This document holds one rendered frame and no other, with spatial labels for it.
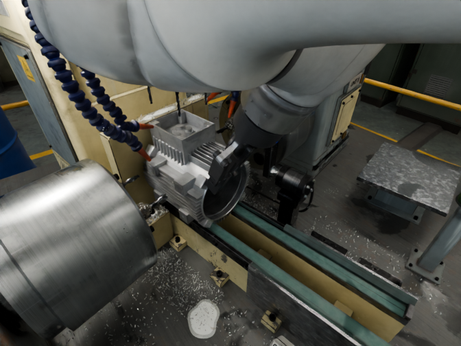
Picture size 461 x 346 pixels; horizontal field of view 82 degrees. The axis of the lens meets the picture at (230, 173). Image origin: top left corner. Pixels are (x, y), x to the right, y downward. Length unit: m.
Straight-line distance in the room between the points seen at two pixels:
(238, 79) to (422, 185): 0.86
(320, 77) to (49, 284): 0.41
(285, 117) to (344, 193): 0.72
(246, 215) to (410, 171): 0.56
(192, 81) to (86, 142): 0.60
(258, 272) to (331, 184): 0.55
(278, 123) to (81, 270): 0.34
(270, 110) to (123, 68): 0.18
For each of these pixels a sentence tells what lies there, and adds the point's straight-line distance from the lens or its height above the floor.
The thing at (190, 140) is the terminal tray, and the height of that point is 1.13.
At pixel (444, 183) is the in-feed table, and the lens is 1.02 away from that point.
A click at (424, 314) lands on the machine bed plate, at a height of 0.80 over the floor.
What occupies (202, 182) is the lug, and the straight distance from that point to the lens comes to 0.55.
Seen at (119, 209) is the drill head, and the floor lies 1.13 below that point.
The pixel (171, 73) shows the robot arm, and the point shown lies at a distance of 0.17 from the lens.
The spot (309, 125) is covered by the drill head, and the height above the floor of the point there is 1.05.
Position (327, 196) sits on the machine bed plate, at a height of 0.80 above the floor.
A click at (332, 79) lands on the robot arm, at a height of 1.35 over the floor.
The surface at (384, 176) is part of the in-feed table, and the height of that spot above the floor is 0.92.
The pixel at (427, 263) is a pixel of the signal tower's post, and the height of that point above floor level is 0.83.
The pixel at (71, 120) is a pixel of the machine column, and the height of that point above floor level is 1.16.
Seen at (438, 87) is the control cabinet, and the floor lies 0.42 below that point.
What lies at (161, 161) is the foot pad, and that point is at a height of 1.08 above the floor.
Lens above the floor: 1.44
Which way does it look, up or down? 38 degrees down
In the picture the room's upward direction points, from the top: straight up
